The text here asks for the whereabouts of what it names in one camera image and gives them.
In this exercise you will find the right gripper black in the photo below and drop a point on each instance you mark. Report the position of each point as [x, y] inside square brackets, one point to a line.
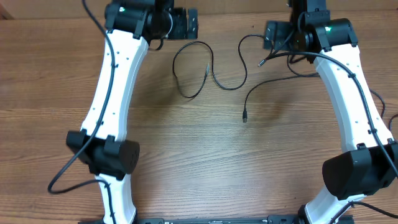
[278, 30]

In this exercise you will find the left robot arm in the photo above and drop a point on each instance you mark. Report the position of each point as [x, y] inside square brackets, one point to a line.
[101, 142]

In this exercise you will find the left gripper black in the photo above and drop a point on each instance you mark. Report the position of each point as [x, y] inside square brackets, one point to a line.
[181, 31]

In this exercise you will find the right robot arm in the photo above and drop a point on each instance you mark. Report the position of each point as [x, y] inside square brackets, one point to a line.
[368, 161]

